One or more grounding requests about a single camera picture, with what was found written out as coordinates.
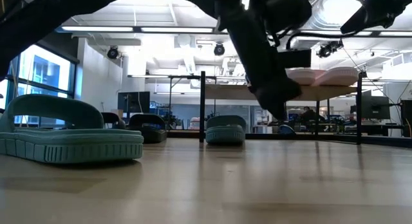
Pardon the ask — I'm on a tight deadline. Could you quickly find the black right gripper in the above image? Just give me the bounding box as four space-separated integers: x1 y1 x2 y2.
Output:
340 0 398 35

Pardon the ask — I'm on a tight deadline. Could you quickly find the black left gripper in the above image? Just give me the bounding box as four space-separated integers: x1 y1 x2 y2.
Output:
227 11 303 121

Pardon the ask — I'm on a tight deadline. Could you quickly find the pink foam slide sandal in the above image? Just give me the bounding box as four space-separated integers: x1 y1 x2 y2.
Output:
285 68 326 86
311 66 359 87

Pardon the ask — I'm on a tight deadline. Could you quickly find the teal foam slide sandal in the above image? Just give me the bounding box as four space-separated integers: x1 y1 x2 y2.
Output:
0 93 145 164
205 115 247 145

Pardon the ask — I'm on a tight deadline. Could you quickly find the black foam slide sandal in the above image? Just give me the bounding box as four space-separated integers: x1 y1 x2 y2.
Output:
127 113 168 144
101 112 127 131

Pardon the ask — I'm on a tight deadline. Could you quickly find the black-framed wooden shelf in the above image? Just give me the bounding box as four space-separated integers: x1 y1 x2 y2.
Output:
199 71 363 145

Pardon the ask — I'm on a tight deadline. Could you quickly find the blue round object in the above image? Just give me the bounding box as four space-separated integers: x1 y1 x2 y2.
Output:
278 124 296 135

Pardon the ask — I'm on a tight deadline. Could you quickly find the person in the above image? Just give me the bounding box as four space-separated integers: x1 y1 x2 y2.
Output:
301 106 326 125

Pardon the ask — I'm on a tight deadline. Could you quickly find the black monitor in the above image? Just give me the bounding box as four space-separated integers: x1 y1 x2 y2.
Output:
117 91 151 114
360 95 391 120

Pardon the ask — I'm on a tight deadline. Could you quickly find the dark cabinet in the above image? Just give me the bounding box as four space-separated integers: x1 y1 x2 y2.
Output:
400 100 412 138

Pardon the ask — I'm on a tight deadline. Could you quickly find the large dark-framed window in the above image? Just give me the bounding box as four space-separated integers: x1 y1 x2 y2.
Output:
0 43 78 127

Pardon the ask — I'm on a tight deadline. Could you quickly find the silver ventilation duct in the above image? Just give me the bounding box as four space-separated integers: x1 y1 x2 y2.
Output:
308 0 366 30

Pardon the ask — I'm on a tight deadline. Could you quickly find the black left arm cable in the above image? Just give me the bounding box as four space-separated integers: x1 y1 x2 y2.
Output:
285 0 368 51

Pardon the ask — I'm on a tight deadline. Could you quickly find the black ceiling-mounted camera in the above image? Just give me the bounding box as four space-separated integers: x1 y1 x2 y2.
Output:
315 39 344 59

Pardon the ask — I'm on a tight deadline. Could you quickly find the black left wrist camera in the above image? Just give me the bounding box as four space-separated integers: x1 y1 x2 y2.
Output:
278 49 312 69

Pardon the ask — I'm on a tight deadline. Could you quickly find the thin black metal frame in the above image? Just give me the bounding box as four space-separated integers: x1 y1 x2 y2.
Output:
128 74 217 131

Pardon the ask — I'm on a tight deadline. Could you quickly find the black ceiling light rail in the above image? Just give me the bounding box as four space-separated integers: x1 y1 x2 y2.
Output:
56 26 412 37

